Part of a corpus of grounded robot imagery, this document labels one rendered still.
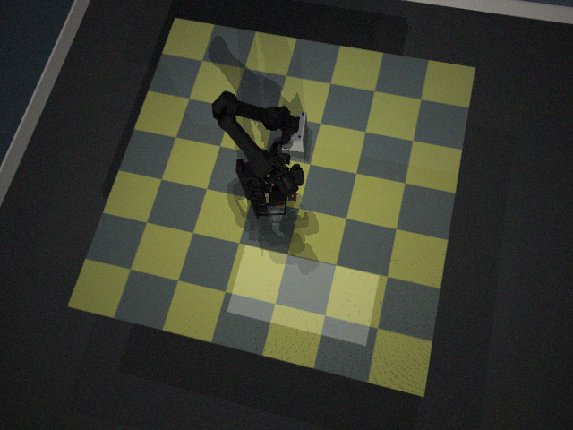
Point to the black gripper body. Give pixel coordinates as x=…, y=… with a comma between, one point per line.
x=276, y=197

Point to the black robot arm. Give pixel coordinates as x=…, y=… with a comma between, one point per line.
x=227, y=106

